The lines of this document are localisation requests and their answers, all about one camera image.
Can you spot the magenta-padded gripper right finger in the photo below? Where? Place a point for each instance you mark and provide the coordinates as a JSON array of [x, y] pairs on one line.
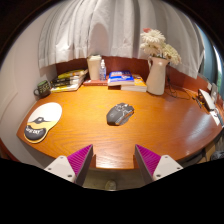
[[163, 166]]

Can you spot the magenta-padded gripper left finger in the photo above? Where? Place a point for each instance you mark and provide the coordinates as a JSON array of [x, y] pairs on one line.
[[63, 166]]

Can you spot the black grey computer mouse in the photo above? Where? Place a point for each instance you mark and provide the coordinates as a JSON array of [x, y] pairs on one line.
[[120, 114]]

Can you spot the white yellow black mouse pad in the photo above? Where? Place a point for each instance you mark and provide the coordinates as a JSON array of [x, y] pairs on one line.
[[43, 120]]

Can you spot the white flat device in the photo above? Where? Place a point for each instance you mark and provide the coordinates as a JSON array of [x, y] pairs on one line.
[[207, 99]]

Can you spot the dark green mug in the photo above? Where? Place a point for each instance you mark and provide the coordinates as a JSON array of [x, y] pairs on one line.
[[43, 88]]

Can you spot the dark book with yellow spine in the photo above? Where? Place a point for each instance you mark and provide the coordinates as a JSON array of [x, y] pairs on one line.
[[66, 81]]

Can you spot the cream ceramic jug vase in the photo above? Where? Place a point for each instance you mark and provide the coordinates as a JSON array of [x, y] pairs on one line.
[[156, 78]]

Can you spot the red-brown book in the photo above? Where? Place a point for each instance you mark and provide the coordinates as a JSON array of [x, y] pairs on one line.
[[95, 82]]

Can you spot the clear spray bottle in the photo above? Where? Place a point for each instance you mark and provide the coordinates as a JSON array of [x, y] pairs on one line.
[[102, 71]]

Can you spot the cream lidded tumbler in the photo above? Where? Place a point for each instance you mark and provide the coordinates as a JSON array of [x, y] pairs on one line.
[[94, 68]]

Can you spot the white flower bouquet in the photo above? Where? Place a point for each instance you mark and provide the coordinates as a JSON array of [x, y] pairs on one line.
[[155, 41]]

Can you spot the white pleated curtain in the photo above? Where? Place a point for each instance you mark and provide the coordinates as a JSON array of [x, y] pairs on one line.
[[110, 30]]

